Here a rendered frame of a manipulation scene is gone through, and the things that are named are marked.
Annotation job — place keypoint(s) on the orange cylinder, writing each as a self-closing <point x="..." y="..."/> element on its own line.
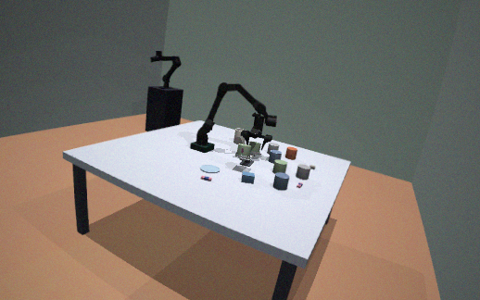
<point x="291" y="153"/>

